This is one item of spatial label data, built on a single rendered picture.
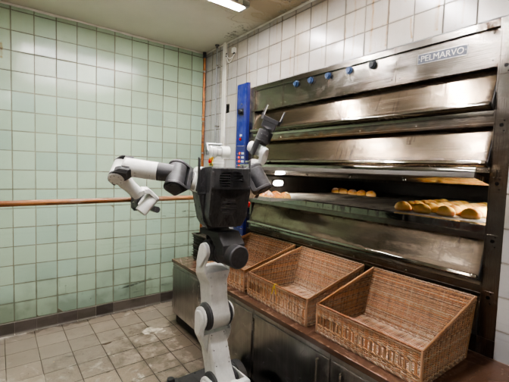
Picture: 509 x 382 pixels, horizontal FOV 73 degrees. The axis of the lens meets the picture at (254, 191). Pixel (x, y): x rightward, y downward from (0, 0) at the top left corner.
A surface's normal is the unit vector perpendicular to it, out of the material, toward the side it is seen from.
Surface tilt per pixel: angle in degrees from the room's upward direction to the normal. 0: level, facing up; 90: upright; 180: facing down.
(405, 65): 92
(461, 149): 70
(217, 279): 80
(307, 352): 90
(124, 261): 90
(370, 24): 90
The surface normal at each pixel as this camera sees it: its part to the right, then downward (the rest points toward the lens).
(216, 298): 0.61, -0.10
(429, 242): -0.74, -0.33
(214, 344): 0.58, -0.31
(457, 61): -0.80, 0.01
